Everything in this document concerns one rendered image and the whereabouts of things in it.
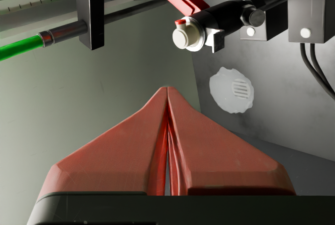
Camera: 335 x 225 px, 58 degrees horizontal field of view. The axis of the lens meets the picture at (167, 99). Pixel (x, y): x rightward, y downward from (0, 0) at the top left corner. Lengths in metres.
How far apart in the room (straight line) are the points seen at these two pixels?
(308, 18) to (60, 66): 0.34
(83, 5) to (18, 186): 0.28
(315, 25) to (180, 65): 0.36
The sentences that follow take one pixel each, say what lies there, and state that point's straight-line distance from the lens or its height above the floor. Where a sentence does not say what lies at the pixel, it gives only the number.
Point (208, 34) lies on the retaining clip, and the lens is 0.24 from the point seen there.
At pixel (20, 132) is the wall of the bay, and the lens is 0.49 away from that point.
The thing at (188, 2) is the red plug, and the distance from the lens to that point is 0.27.
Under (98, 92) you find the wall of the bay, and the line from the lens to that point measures 0.53.
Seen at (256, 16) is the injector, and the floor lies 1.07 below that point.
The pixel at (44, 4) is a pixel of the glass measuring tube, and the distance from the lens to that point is 0.46.
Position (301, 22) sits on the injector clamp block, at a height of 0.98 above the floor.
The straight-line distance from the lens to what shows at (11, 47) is 0.37.
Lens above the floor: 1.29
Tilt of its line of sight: 36 degrees down
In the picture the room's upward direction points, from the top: 121 degrees counter-clockwise
